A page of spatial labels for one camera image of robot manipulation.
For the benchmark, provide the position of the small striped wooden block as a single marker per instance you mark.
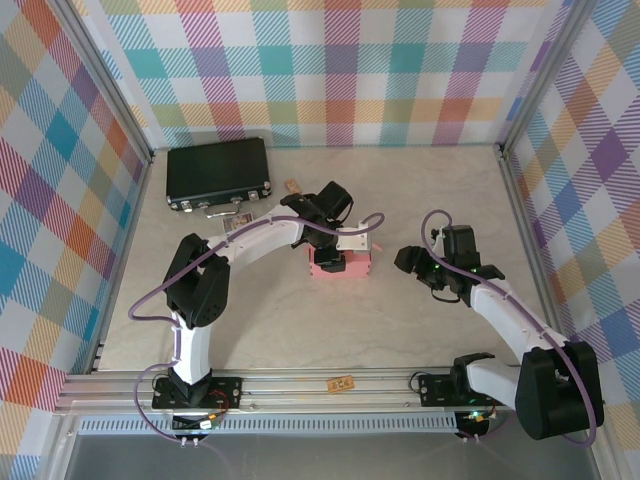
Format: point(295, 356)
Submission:
point(293, 187)

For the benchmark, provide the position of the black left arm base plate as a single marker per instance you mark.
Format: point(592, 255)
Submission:
point(225, 392)

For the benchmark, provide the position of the small picture card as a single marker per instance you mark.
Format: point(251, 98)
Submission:
point(236, 221)

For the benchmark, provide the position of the black hard case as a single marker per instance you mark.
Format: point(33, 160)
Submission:
point(215, 170)

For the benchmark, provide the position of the aluminium side rail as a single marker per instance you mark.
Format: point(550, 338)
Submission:
point(525, 225)
point(124, 250)

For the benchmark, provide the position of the printed wooden tag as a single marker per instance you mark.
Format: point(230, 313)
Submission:
point(340, 385)

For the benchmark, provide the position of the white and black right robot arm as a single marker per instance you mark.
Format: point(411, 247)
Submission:
point(510, 310)

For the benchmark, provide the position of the pink paper box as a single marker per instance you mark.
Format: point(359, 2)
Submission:
point(357, 267)

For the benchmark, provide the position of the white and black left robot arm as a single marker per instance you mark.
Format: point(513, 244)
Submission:
point(192, 345)

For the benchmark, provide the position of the grey metal sheet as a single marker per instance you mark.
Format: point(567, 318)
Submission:
point(325, 460)

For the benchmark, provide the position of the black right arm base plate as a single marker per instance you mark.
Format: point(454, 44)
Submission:
point(435, 392)

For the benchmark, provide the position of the small black circuit board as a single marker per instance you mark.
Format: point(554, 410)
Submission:
point(475, 424)
point(197, 424)

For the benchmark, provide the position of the aluminium frame post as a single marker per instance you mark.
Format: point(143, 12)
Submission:
point(106, 75)
point(546, 75)

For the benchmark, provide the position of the long aluminium frame rail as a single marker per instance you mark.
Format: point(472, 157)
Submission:
point(300, 397)

